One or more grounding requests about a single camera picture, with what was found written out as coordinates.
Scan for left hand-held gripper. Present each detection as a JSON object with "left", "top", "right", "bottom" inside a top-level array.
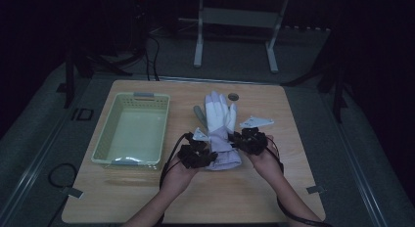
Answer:
[{"left": 176, "top": 126, "right": 219, "bottom": 170}]

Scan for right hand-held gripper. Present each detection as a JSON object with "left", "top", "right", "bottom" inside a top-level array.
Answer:
[{"left": 227, "top": 114, "right": 275, "bottom": 157}]

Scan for white and grey glove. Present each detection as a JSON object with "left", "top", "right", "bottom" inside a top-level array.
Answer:
[
  {"left": 204, "top": 90, "right": 243, "bottom": 171},
  {"left": 193, "top": 104, "right": 209, "bottom": 130}
]

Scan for pale yellow plastic basket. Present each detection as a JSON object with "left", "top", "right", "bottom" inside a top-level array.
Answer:
[{"left": 90, "top": 91, "right": 171, "bottom": 171}]

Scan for person's right hand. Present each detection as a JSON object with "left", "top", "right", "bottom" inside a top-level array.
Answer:
[{"left": 247, "top": 134, "right": 286, "bottom": 186}]

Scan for person's left hand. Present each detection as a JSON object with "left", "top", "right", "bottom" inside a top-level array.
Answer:
[{"left": 161, "top": 154, "right": 201, "bottom": 197}]

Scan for grey tape piece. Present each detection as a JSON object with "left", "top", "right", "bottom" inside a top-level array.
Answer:
[
  {"left": 61, "top": 186, "right": 85, "bottom": 200},
  {"left": 305, "top": 185, "right": 326, "bottom": 195}
]

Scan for black tripod stand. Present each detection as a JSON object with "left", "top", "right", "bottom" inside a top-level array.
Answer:
[
  {"left": 56, "top": 45, "right": 133, "bottom": 110},
  {"left": 282, "top": 24, "right": 355, "bottom": 124}
]

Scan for white metal stand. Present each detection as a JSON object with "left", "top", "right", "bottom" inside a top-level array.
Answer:
[{"left": 193, "top": 0, "right": 291, "bottom": 74}]

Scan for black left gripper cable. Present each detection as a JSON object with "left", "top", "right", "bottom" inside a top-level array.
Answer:
[{"left": 158, "top": 132, "right": 192, "bottom": 227}]

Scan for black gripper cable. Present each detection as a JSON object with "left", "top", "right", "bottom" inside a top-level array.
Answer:
[
  {"left": 265, "top": 135, "right": 334, "bottom": 227},
  {"left": 158, "top": 132, "right": 192, "bottom": 227}
]

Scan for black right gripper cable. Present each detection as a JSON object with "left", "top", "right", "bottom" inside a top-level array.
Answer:
[{"left": 265, "top": 135, "right": 334, "bottom": 227}]

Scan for black hanging cables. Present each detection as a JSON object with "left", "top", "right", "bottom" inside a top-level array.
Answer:
[{"left": 142, "top": 32, "right": 161, "bottom": 82}]

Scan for black floor cable loop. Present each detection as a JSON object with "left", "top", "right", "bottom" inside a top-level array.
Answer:
[{"left": 47, "top": 162, "right": 79, "bottom": 190}]

